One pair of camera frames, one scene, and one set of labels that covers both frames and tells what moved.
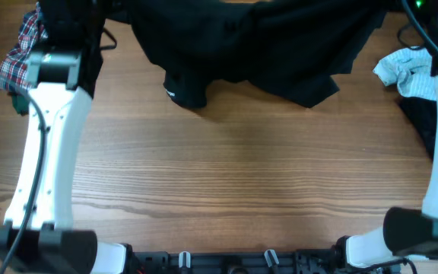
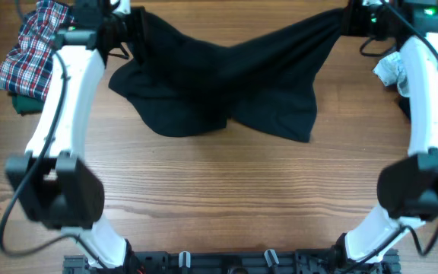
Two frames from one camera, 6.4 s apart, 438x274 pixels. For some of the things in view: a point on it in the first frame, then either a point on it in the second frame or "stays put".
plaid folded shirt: [14, 73] stays put
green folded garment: [21, 104] stays put
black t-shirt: [299, 49] -> [266, 81]
